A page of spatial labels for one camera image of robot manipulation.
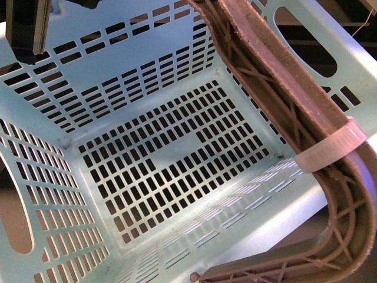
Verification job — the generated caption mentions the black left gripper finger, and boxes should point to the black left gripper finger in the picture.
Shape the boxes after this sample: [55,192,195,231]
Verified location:
[5,0,51,65]

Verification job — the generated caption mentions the light blue plastic basket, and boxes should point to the light blue plastic basket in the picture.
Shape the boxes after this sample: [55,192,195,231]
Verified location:
[1,1,376,282]

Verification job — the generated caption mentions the brown basket handle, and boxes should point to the brown basket handle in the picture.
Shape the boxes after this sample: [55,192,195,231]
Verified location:
[191,1,376,282]

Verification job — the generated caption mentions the white zip tie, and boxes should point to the white zip tie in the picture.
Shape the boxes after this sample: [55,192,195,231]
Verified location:
[293,116,368,173]

